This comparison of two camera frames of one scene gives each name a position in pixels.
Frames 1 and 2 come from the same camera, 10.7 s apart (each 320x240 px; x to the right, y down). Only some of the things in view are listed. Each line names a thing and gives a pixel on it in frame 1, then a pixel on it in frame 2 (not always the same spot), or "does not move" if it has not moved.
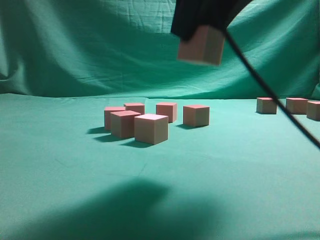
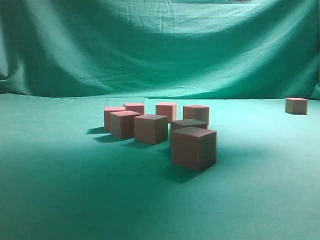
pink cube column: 152,129 does not move
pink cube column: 122,123 does not move
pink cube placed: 107,111 does not move
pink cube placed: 196,115 does not move
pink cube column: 205,46 to 180,124
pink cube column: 266,105 to 194,147
